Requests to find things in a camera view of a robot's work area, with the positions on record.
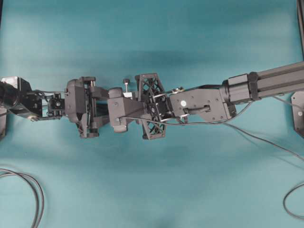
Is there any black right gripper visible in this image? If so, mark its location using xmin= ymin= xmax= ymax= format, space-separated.
xmin=135 ymin=73 xmax=171 ymax=140

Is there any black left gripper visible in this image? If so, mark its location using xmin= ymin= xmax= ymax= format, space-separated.
xmin=65 ymin=77 xmax=110 ymax=138

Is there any USB female connector cable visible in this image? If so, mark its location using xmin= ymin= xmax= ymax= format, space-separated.
xmin=0 ymin=168 xmax=45 ymax=228

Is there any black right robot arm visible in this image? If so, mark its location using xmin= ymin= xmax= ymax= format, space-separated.
xmin=136 ymin=62 xmax=304 ymax=139

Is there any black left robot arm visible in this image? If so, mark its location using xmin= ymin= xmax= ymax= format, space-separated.
xmin=0 ymin=77 xmax=110 ymax=138

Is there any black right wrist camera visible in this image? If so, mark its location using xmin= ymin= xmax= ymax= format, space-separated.
xmin=107 ymin=87 xmax=146 ymax=133

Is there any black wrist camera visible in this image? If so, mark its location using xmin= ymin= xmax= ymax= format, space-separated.
xmin=107 ymin=87 xmax=146 ymax=133
xmin=65 ymin=77 xmax=86 ymax=123

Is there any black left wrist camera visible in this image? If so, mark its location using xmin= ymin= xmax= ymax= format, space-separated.
xmin=65 ymin=77 xmax=86 ymax=123

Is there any thin black camera cable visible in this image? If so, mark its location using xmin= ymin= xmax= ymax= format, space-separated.
xmin=118 ymin=94 xmax=304 ymax=162

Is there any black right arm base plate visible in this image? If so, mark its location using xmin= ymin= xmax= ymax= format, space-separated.
xmin=291 ymin=91 xmax=304 ymax=137

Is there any black vertical frame post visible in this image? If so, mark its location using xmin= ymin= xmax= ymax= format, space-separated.
xmin=296 ymin=0 xmax=304 ymax=56

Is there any black cable on rail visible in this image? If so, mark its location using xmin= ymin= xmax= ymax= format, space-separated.
xmin=283 ymin=180 xmax=304 ymax=219

